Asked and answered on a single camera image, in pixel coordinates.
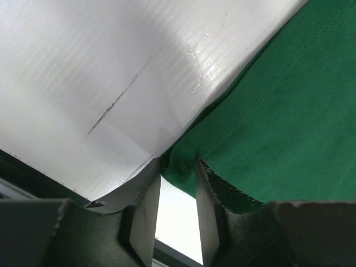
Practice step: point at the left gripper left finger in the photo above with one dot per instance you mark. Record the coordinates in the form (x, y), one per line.
(115, 230)

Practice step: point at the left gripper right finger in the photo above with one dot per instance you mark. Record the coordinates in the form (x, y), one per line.
(237, 230)

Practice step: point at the dark green t shirt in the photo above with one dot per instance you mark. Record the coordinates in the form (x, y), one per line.
(285, 130)

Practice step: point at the aluminium front rail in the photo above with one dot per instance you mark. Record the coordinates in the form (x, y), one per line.
(20, 175)

